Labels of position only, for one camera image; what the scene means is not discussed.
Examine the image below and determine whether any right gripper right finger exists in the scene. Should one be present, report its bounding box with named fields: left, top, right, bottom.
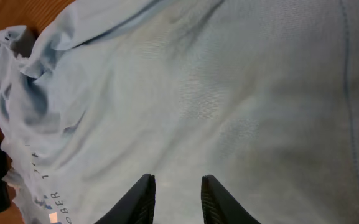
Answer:
left=201, top=175, right=260, bottom=224

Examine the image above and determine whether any light blue printed t-shirt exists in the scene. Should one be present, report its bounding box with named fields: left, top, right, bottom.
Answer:
left=0, top=0, right=359, bottom=223

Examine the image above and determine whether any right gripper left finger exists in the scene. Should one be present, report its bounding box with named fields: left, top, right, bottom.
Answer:
left=95, top=174, right=156, bottom=224

